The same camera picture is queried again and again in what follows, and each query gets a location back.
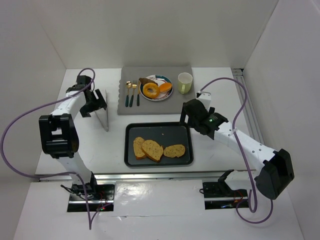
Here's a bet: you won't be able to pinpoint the orange glazed bun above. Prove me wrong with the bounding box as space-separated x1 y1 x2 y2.
159 82 173 93

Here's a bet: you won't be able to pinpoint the orange ring doughnut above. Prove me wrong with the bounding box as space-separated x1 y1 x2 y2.
142 83 160 99

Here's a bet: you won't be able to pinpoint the dark brown bread piece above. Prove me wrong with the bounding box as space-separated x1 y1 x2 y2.
138 77 158 86

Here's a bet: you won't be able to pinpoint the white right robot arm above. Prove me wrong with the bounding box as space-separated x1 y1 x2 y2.
180 99 295 200

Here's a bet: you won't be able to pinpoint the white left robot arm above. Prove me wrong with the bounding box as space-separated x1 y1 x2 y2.
38 75 109 195

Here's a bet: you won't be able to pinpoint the seeded bread slice right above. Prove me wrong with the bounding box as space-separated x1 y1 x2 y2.
163 144 186 158

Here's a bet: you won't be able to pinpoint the seeded bread slice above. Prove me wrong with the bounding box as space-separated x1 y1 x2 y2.
133 136 147 160
163 144 186 158
141 140 164 163

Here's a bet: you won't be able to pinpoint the seeded bread slice middle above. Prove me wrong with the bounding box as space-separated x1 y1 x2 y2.
141 140 164 163

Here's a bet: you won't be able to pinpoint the seeded bread slice left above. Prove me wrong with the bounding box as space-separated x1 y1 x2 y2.
133 136 147 160

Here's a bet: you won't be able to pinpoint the grey place mat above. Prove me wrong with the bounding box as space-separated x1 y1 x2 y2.
117 65 195 115

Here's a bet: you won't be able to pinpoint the black serving tray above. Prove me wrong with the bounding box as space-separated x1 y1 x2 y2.
124 122 194 168

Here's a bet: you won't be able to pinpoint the pale green mug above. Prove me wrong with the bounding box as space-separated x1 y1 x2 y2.
178 72 193 95

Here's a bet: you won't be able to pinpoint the white plate teal rim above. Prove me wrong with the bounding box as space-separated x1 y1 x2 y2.
139 74 174 102

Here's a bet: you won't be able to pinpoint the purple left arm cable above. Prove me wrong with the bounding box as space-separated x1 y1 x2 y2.
1 67 97 230

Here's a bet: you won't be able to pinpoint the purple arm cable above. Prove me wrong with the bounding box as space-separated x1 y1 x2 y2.
197 76 274 224
1 67 97 230

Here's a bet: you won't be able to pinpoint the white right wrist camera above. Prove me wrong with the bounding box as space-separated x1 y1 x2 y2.
196 90 212 110

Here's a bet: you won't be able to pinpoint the gold spoon green handle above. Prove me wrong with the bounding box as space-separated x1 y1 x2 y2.
125 81 132 107

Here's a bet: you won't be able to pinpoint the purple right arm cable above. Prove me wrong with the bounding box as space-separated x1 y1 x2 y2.
197 76 274 224

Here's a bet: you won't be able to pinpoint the gold fork green handle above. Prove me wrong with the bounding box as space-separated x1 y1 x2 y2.
129 80 137 107

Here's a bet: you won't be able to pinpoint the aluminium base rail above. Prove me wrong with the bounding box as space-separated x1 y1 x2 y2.
37 169 261 183

